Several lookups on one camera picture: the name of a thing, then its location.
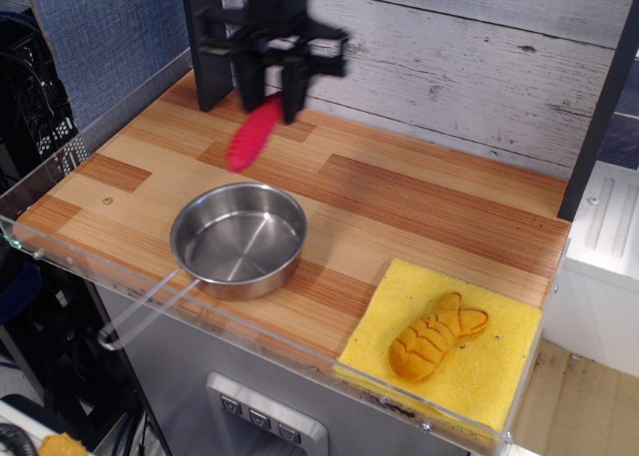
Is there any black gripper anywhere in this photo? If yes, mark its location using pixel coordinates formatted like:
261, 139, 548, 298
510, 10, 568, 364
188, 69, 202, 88
198, 0, 349, 124

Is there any dark right frame post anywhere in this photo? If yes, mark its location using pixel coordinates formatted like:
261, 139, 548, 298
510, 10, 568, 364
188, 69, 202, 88
557, 0, 638, 222

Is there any yellow cloth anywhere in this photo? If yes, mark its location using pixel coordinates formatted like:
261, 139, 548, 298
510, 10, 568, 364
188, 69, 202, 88
333, 258, 542, 445

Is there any white ribbed appliance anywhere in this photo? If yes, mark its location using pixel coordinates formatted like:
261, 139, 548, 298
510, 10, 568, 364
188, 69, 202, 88
541, 161, 639, 362

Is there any black equipment rack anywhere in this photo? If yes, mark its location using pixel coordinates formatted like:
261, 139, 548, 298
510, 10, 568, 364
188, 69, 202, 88
1, 10, 78, 192

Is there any metal pot with wire handle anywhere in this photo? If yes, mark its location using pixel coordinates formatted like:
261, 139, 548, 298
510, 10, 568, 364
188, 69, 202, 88
98, 183, 308, 351

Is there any dark frame post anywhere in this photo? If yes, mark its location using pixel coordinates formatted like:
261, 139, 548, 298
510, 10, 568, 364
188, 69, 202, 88
183, 0, 245, 112
557, 0, 638, 222

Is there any red handled fork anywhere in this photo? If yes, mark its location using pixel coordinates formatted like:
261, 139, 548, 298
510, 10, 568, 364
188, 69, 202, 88
226, 92, 284, 173

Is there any yellow black plush toy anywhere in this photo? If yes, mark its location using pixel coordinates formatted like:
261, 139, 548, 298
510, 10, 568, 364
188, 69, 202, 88
0, 423, 91, 456

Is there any clear acrylic table guard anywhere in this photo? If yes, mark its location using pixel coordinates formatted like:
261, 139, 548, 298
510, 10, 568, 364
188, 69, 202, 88
1, 74, 569, 455

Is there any orange plush shrimp toy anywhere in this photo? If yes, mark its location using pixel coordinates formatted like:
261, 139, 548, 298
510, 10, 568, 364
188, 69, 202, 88
387, 292, 489, 381

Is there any dark left frame post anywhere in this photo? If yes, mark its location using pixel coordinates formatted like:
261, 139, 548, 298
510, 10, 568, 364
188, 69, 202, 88
183, 0, 245, 112

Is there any metal cabinet with button panel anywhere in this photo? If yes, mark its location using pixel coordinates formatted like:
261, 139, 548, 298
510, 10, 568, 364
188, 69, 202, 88
92, 281, 480, 456

